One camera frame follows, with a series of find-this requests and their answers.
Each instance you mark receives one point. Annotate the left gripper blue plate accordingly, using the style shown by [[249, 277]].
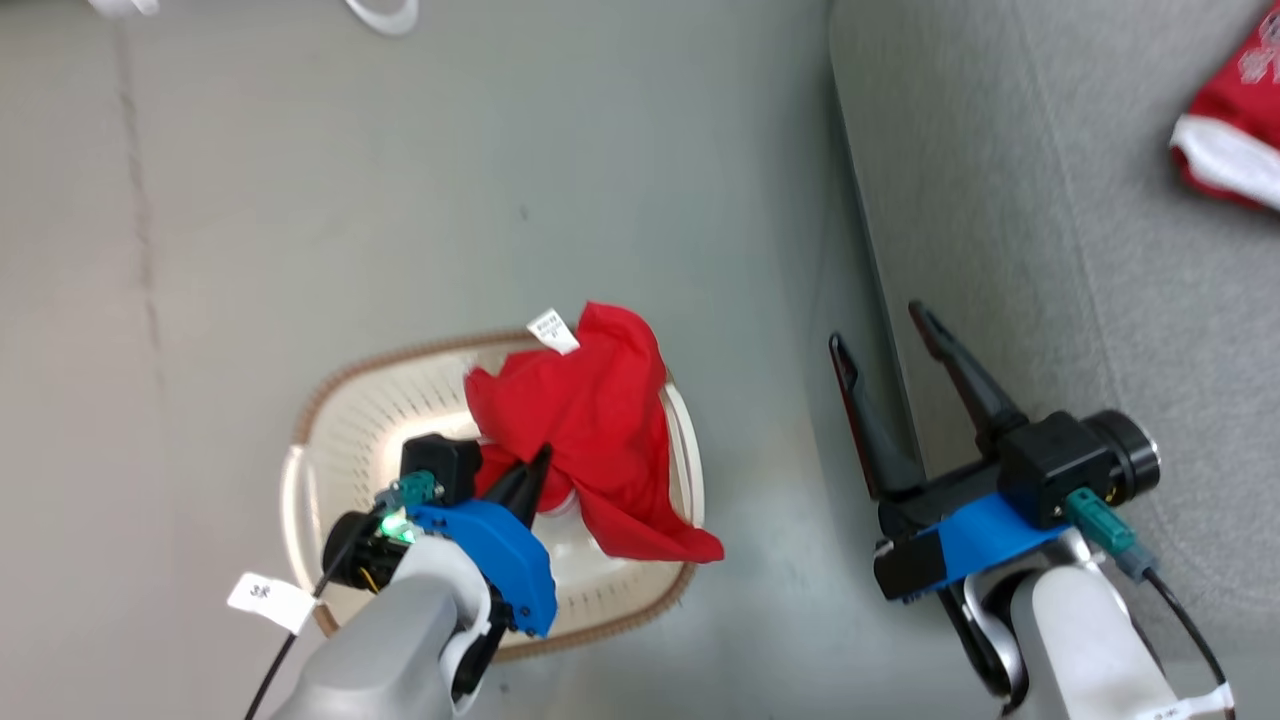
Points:
[[500, 560]]

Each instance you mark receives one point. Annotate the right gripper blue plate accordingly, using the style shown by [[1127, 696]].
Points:
[[960, 545]]

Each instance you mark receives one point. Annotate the red cloth garment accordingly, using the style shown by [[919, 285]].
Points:
[[600, 430]]

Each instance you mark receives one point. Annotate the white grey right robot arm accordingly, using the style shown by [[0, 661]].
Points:
[[1070, 640]]

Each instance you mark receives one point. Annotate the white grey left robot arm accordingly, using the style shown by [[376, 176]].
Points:
[[380, 640]]

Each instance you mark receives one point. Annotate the grey fabric sofa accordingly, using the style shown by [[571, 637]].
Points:
[[1050, 200]]

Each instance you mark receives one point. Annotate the beige laundry basket brown rim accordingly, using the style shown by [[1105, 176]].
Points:
[[360, 430]]

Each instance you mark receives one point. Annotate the red and white garment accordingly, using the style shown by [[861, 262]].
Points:
[[1230, 120]]

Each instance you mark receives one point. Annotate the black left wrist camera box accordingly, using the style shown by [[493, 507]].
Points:
[[445, 465]]

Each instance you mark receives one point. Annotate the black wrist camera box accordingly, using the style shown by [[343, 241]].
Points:
[[445, 465], [1050, 460]]

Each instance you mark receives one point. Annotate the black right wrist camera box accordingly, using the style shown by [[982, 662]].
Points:
[[1050, 460]]

